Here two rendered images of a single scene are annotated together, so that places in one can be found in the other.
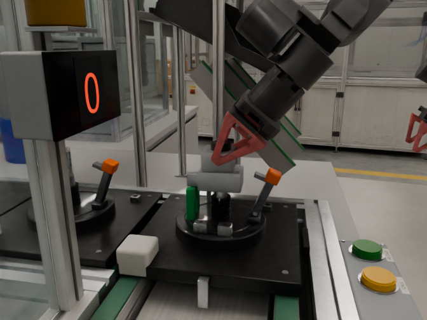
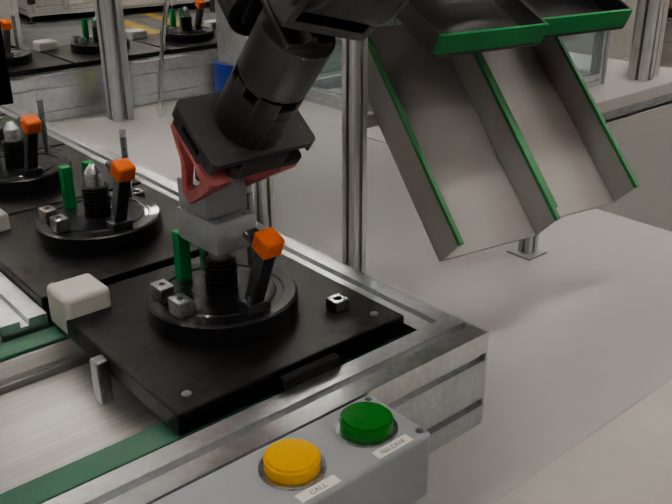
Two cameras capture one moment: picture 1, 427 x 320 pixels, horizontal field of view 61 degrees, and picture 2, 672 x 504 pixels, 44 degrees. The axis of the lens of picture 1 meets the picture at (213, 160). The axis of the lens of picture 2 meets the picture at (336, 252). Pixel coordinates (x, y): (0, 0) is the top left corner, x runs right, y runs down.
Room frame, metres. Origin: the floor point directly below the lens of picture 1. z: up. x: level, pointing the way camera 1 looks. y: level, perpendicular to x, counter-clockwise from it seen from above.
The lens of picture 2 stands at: (0.05, -0.52, 1.33)
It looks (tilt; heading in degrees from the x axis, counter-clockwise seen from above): 24 degrees down; 39
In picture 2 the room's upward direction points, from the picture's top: straight up
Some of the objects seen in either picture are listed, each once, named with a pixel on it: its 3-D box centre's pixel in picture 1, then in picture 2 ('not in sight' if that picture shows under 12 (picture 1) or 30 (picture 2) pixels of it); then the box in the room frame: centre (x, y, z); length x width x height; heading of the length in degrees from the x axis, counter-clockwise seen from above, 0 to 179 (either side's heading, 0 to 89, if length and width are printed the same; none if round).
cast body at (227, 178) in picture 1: (214, 164); (208, 201); (0.51, 0.00, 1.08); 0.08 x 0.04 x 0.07; 80
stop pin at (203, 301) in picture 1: (203, 292); (101, 379); (0.39, 0.01, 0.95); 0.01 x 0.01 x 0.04; 79
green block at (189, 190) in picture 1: (190, 203); (182, 254); (0.51, 0.03, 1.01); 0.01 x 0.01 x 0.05; 79
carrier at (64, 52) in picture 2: not in sight; (98, 31); (1.28, 1.20, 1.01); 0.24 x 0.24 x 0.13; 79
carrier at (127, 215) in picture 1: (69, 192); (95, 196); (0.56, 0.24, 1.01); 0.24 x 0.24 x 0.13; 79
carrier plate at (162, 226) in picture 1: (220, 233); (223, 317); (0.51, -0.01, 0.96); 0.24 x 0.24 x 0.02; 79
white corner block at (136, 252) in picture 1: (138, 255); (79, 304); (0.44, 0.10, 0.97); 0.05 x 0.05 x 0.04; 79
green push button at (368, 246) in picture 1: (366, 251); (366, 426); (0.46, -0.22, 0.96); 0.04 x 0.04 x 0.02
